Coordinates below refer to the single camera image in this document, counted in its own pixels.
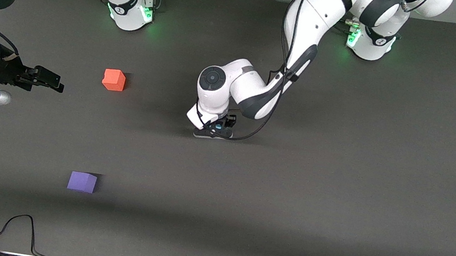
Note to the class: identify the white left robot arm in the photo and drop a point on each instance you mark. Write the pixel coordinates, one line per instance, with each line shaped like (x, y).
(307, 18)

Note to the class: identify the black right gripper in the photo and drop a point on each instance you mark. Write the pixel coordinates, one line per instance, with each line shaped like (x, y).
(7, 68)

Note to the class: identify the orange foam block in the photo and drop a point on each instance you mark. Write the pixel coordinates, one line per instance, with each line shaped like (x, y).
(114, 80)

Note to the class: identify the purple foam block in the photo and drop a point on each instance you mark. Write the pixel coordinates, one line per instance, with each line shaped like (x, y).
(82, 182)

